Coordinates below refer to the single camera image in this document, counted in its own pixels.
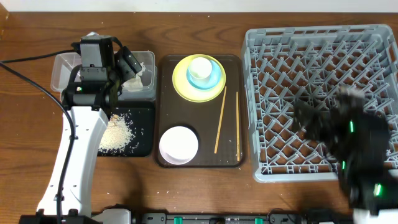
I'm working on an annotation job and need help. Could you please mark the white napkin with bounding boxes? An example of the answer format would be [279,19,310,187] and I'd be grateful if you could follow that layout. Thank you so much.
[123,62,146,92]

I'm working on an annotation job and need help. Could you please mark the pink bowl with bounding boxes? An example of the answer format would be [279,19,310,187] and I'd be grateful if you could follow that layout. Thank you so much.
[159,126,199,165]

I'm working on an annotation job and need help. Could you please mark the wooden chopstick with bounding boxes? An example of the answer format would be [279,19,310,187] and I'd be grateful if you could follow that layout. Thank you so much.
[236,91,241,162]
[214,86,227,154]

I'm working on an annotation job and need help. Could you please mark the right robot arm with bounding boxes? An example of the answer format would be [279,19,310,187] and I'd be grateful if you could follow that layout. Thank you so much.
[293,88,397,223]

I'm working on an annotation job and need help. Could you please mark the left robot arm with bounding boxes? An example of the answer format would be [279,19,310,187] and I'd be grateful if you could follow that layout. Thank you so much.
[19,44,133,223]

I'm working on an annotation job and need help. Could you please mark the grey dishwasher rack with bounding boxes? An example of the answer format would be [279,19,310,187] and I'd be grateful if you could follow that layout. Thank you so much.
[242,24,397,183]

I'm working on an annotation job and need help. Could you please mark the clear plastic bin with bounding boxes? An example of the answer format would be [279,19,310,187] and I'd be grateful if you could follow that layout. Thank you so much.
[51,51,157,101]

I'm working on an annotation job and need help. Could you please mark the black plastic bin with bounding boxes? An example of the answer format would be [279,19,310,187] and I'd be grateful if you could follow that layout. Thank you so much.
[110,101,155,157]

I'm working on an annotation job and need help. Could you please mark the yellow plate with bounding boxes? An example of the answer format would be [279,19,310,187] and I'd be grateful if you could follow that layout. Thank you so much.
[172,54,226,103]

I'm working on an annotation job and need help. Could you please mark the pile of rice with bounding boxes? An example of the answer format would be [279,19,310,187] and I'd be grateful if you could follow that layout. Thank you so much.
[98,113,144,157]

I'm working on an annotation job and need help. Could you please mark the white cup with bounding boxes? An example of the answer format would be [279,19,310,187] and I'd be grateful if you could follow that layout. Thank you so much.
[188,57,213,80]

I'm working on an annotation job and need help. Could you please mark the light blue bowl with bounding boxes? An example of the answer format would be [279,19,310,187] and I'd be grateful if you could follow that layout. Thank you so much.
[187,59,221,90]

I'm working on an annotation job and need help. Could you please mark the brown serving tray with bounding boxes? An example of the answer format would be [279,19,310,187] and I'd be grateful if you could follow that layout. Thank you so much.
[156,55,248,168]

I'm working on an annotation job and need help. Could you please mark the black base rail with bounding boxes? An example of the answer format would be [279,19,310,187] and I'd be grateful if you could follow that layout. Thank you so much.
[135,209,354,224]

